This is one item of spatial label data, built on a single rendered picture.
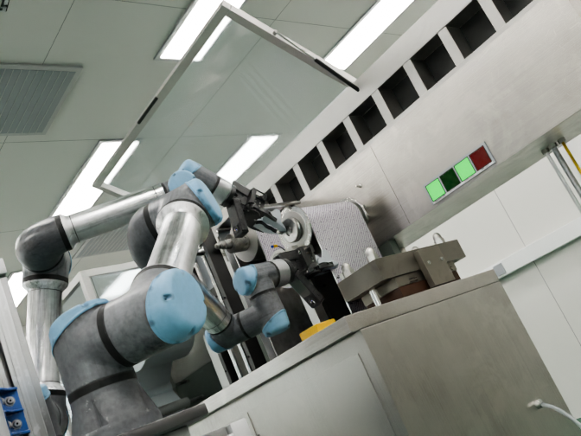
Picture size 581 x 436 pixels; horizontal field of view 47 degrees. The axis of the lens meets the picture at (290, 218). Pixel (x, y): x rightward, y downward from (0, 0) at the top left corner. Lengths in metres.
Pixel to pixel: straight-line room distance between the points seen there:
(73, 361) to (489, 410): 1.04
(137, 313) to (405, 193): 1.23
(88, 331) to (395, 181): 1.28
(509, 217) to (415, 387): 3.11
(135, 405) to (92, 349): 0.11
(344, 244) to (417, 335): 0.47
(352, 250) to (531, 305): 2.75
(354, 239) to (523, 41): 0.74
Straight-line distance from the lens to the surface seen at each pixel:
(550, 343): 4.67
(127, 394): 1.15
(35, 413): 1.36
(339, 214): 2.08
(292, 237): 2.00
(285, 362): 1.71
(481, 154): 1.98
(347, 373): 1.61
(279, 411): 1.83
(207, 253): 2.16
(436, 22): 2.09
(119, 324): 1.12
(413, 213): 2.13
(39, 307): 1.82
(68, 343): 1.17
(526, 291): 4.66
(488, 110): 1.97
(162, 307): 1.08
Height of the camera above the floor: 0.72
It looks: 16 degrees up
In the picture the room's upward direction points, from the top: 24 degrees counter-clockwise
